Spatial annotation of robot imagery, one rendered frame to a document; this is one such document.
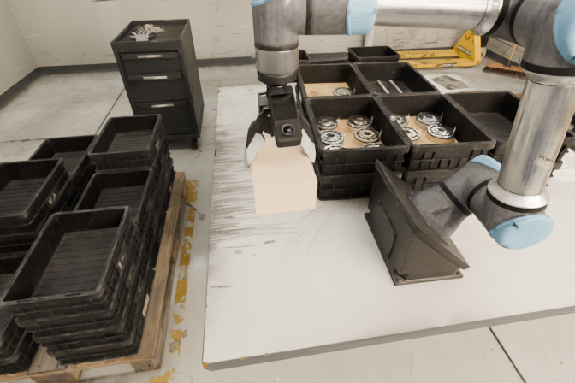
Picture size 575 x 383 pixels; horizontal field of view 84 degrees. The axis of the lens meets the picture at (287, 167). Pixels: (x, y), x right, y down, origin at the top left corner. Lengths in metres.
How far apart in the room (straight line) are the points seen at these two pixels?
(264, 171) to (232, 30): 3.90
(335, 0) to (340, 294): 0.73
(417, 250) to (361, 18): 0.60
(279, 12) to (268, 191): 0.31
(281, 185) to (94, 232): 1.10
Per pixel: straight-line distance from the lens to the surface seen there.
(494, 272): 1.16
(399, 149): 1.11
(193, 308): 1.79
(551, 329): 2.08
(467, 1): 0.75
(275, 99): 0.57
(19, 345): 1.68
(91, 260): 1.48
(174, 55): 2.44
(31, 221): 1.70
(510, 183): 0.82
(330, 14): 0.54
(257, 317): 0.92
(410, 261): 0.94
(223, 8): 4.41
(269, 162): 0.65
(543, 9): 0.71
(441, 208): 0.95
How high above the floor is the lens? 1.51
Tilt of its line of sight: 37 degrees down
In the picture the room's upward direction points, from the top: straight up
